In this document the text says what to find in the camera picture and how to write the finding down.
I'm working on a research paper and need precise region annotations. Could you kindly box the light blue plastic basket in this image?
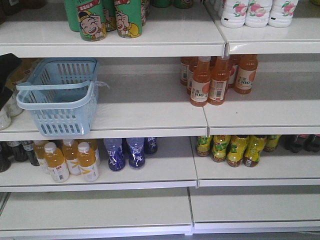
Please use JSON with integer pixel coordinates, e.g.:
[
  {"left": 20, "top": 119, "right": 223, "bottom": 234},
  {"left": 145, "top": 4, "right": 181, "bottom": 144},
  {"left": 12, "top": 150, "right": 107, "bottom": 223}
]
[{"left": 16, "top": 57, "right": 100, "bottom": 137}]

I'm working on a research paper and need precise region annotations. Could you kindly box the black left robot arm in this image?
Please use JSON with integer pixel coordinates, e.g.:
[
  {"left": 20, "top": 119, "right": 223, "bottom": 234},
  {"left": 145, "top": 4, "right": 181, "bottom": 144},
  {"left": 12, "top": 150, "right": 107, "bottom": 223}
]
[{"left": 0, "top": 53, "right": 22, "bottom": 110}]

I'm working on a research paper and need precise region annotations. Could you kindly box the coke bottle red label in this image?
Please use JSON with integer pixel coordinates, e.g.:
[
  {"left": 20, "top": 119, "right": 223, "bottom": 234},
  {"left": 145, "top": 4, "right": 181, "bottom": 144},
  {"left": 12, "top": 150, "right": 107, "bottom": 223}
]
[
  {"left": 284, "top": 134, "right": 310, "bottom": 153},
  {"left": 304, "top": 134, "right": 320, "bottom": 153}
]

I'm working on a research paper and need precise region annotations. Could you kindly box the blue sports drink bottle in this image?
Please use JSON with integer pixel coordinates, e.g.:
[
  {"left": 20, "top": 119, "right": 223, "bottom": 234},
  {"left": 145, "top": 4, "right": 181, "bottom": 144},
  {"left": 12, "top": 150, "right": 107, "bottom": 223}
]
[
  {"left": 103, "top": 138, "right": 126, "bottom": 172},
  {"left": 144, "top": 137, "right": 158, "bottom": 155},
  {"left": 126, "top": 137, "right": 145, "bottom": 169}
]

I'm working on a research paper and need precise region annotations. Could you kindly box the yellow lemon tea bottle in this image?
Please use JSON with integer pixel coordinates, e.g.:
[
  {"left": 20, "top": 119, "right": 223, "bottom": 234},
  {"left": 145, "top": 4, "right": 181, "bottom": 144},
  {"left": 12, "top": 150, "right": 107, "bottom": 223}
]
[
  {"left": 195, "top": 135, "right": 213, "bottom": 157},
  {"left": 263, "top": 134, "right": 282, "bottom": 152},
  {"left": 211, "top": 135, "right": 231, "bottom": 163},
  {"left": 243, "top": 135, "right": 267, "bottom": 167},
  {"left": 227, "top": 135, "right": 250, "bottom": 167}
]

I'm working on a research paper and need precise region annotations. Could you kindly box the orange C100 juice bottle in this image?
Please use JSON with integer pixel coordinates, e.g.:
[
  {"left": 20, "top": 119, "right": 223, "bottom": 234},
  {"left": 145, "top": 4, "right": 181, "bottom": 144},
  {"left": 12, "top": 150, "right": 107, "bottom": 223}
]
[
  {"left": 190, "top": 56, "right": 211, "bottom": 107},
  {"left": 207, "top": 56, "right": 230, "bottom": 106},
  {"left": 234, "top": 54, "right": 259, "bottom": 95}
]

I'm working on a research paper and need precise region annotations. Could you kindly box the orange vitamin drink bottle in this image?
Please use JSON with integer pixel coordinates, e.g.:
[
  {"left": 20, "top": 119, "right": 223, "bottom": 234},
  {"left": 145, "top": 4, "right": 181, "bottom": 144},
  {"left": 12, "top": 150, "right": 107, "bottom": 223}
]
[
  {"left": 44, "top": 142, "right": 70, "bottom": 183},
  {"left": 77, "top": 142, "right": 99, "bottom": 182},
  {"left": 33, "top": 140, "right": 50, "bottom": 175},
  {"left": 62, "top": 139, "right": 81, "bottom": 176}
]

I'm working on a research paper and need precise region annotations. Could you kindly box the green cartoon drink can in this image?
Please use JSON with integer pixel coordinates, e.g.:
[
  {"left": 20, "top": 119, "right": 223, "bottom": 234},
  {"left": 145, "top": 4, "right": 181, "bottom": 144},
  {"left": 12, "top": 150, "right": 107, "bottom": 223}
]
[
  {"left": 114, "top": 0, "right": 142, "bottom": 39},
  {"left": 74, "top": 0, "right": 107, "bottom": 42}
]

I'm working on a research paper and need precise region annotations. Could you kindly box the white peach drink bottle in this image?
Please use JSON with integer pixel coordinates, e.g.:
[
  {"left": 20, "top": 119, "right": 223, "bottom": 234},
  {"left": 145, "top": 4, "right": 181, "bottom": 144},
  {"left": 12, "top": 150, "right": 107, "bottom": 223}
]
[
  {"left": 221, "top": 0, "right": 249, "bottom": 29},
  {"left": 268, "top": 0, "right": 299, "bottom": 28},
  {"left": 245, "top": 0, "right": 273, "bottom": 28}
]

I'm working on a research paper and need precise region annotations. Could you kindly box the dark tea bottle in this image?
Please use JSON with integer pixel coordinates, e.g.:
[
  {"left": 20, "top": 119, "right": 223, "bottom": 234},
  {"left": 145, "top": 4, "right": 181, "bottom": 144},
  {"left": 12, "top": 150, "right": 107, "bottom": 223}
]
[
  {"left": 22, "top": 140, "right": 40, "bottom": 166},
  {"left": 6, "top": 141, "right": 28, "bottom": 162},
  {"left": 0, "top": 142, "right": 11, "bottom": 173}
]

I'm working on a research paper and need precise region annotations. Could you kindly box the pale yellow drink bottle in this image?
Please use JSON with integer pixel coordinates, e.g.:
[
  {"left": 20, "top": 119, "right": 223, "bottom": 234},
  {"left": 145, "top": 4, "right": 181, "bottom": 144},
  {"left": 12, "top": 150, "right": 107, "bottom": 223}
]
[
  {"left": 0, "top": 107, "right": 11, "bottom": 130},
  {"left": 5, "top": 66, "right": 25, "bottom": 117}
]

